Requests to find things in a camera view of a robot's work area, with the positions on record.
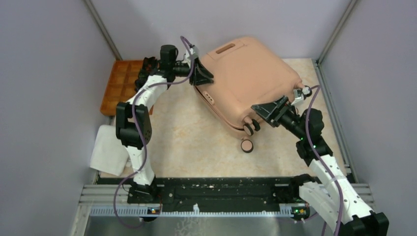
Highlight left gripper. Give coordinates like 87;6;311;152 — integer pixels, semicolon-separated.
171;57;212;86

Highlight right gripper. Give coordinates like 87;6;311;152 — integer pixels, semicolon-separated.
252;95;306;140

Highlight pink suitcase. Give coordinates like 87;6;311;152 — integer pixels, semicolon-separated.
194;36;306;153

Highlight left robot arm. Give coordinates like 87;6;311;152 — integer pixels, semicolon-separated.
116;43;213;203

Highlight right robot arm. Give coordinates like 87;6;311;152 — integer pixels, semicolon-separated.
251;96;389;236

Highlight white cloth under left arm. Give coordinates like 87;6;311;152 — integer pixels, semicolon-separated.
89;125;129;177

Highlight rolled dark tie top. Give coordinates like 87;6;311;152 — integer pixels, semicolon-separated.
142;57;159;73

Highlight wooden compartment tray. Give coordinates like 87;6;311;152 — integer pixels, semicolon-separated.
100;60;149;116

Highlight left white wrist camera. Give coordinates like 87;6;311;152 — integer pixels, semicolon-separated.
185;45;199;63

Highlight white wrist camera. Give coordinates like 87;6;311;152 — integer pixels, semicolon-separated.
291;86;311;106
185;45;199;63

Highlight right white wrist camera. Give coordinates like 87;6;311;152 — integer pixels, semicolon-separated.
291;86;311;106

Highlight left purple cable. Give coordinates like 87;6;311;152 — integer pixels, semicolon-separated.
113;35;196;229

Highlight purple cable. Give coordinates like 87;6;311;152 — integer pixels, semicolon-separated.
304;85;344;236
113;35;196;229

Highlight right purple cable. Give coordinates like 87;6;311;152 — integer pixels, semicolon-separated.
304;85;344;236

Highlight aluminium rail frame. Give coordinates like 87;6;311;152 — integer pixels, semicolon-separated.
73;175;388;236

